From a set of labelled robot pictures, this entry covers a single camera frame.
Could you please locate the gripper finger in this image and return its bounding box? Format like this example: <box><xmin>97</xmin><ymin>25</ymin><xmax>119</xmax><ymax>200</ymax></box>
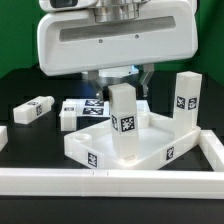
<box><xmin>139</xmin><ymin>63</ymin><xmax>154</xmax><ymax>97</ymax></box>
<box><xmin>87</xmin><ymin>70</ymin><xmax>109</xmax><ymax>100</ymax></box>

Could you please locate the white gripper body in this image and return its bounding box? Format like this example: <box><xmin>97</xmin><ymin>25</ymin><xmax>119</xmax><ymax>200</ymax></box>
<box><xmin>37</xmin><ymin>0</ymin><xmax>198</xmax><ymax>76</ymax></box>

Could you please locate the white desk top tray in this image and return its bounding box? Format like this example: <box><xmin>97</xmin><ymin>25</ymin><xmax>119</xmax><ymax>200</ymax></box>
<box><xmin>64</xmin><ymin>112</ymin><xmax>201</xmax><ymax>170</ymax></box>

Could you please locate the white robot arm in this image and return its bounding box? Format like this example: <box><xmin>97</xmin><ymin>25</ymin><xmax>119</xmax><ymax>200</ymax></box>
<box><xmin>37</xmin><ymin>0</ymin><xmax>198</xmax><ymax>97</ymax></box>

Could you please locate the white right fence bar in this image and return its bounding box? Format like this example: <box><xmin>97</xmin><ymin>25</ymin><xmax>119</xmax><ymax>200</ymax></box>
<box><xmin>199</xmin><ymin>130</ymin><xmax>224</xmax><ymax>172</ymax></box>

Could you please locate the white fence bar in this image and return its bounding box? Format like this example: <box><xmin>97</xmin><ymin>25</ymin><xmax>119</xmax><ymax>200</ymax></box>
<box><xmin>199</xmin><ymin>130</ymin><xmax>224</xmax><ymax>172</ymax></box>
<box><xmin>0</xmin><ymin>168</ymin><xmax>224</xmax><ymax>199</ymax></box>

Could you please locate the white front fence bar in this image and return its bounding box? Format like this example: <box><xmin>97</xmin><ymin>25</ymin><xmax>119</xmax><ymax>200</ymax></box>
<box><xmin>0</xmin><ymin>168</ymin><xmax>224</xmax><ymax>199</ymax></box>

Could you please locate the white marker base plate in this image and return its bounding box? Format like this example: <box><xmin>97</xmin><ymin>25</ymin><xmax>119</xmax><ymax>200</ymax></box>
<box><xmin>59</xmin><ymin>98</ymin><xmax>151</xmax><ymax>120</ymax></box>

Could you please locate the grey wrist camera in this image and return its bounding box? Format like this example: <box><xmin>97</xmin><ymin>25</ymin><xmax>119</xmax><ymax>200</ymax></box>
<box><xmin>39</xmin><ymin>0</ymin><xmax>98</xmax><ymax>12</ymax></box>

